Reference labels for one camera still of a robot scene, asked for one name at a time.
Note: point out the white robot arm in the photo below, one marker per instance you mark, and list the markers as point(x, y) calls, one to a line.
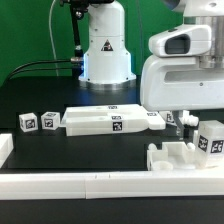
point(201, 35)

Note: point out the white tagged cube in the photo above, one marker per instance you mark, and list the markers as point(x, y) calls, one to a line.
point(50, 120)
point(28, 122)

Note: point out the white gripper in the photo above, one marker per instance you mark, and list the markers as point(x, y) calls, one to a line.
point(175, 84)

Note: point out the white L-shaped fence rail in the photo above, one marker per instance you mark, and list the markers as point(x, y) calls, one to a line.
point(45, 166)

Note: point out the white left fence piece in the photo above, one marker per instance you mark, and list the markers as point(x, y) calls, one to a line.
point(6, 146)

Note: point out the white chair seat block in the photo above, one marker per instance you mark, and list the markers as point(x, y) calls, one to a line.
point(171, 156)

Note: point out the white chair back frame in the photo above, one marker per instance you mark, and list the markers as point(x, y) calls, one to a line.
point(113, 123)

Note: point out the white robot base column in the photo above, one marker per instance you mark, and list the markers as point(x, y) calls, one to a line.
point(107, 62)

